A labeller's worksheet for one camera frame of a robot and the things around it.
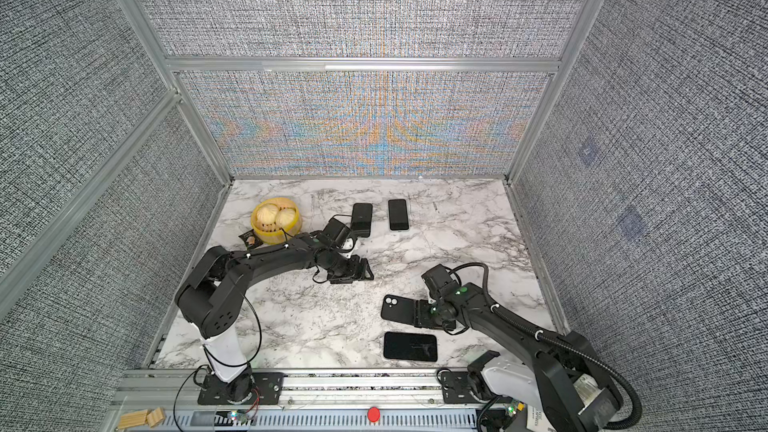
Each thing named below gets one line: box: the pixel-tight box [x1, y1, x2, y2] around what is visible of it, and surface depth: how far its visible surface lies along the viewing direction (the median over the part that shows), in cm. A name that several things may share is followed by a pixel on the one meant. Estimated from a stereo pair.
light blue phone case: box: [388, 199, 409, 231], surface depth 111 cm
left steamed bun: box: [257, 204, 278, 224], surface depth 104 cm
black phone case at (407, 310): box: [381, 294, 433, 328], surface depth 88 cm
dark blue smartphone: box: [388, 199, 409, 231], surface depth 111 cm
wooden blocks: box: [118, 407, 165, 429], surface depth 70 cm
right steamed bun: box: [275, 208, 296, 228], surface depth 102 cm
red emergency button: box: [367, 406, 381, 423], surface depth 70 cm
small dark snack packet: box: [238, 229, 263, 248], surface depth 102 cm
